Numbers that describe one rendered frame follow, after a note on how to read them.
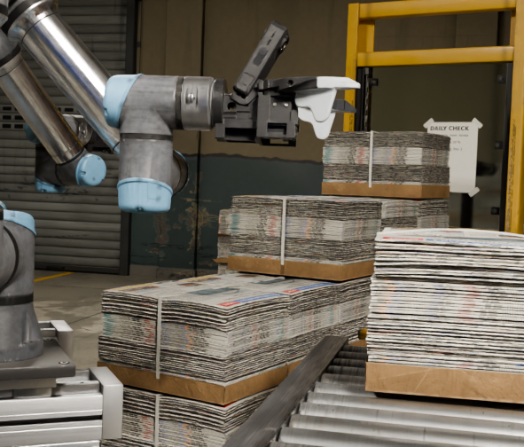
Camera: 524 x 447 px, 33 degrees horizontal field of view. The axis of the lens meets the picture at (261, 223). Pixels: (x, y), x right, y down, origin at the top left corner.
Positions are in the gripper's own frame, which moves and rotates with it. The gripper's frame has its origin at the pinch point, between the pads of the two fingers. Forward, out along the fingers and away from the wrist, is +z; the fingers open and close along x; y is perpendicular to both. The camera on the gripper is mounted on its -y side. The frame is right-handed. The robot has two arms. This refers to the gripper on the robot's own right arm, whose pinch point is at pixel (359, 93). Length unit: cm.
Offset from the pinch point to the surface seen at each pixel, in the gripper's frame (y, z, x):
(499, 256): 21.3, 20.9, -6.8
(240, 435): 45.7, -13.1, 11.6
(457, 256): 21.5, 15.2, -7.4
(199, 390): 51, -31, -80
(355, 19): -87, 4, -235
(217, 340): 39, -27, -77
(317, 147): -128, -17, -774
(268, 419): 44.6, -10.3, 4.0
